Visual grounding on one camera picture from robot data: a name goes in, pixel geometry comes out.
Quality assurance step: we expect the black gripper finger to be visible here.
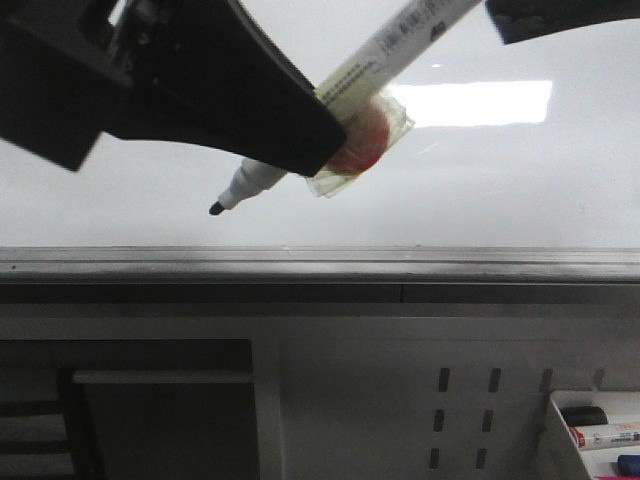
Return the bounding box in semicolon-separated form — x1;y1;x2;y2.
485;0;639;44
106;1;346;177

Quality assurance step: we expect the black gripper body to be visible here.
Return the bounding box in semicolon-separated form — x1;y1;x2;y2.
1;1;165;171

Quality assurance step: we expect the white taped whiteboard marker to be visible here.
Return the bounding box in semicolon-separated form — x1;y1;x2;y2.
208;0;484;217

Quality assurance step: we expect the dark shelf unit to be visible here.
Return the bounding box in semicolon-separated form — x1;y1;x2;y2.
1;340;260;479

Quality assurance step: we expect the white pegboard panel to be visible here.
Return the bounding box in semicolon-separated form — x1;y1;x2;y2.
252;333;639;479

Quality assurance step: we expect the white marker tray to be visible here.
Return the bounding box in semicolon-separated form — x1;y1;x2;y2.
537;390;639;479

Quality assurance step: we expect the red capped marker in tray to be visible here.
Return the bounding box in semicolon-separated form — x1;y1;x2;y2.
569;423;639;451

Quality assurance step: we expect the blue capped marker in tray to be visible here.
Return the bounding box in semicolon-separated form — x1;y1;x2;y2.
617;454;640;477

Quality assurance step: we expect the white whiteboard with metal frame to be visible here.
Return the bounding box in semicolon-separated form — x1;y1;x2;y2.
1;6;639;281

